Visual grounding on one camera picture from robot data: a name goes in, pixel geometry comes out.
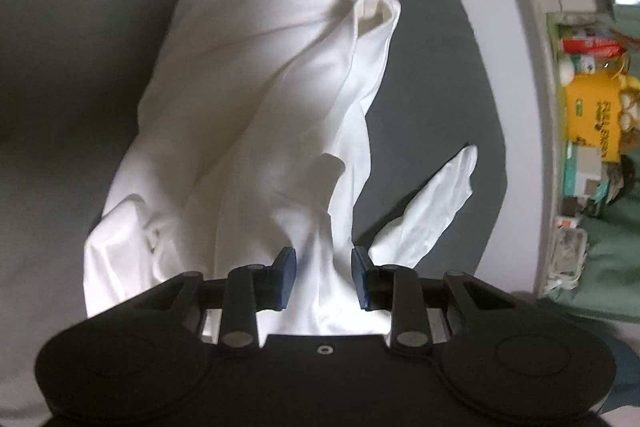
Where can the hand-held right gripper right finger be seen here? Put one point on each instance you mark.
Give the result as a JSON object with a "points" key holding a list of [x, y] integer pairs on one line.
{"points": [[360, 279]]}

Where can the clear plastic packaging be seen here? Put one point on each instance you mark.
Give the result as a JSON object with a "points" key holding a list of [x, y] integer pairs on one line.
{"points": [[567, 252]]}

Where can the red snack packet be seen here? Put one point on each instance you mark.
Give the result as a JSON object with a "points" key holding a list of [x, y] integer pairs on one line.
{"points": [[592, 47]]}

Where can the yellow snack bag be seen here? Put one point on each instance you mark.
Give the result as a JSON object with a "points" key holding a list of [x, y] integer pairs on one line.
{"points": [[592, 117]]}

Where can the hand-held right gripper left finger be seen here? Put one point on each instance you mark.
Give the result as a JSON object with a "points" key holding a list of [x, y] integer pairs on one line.
{"points": [[285, 279]]}

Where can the white shirt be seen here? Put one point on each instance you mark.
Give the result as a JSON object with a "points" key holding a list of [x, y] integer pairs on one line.
{"points": [[250, 107]]}

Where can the white teal carton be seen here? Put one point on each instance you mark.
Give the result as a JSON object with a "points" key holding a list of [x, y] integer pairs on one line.
{"points": [[585, 167]]}

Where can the bag of white balls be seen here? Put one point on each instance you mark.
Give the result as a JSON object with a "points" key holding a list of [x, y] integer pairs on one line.
{"points": [[631, 107]]}

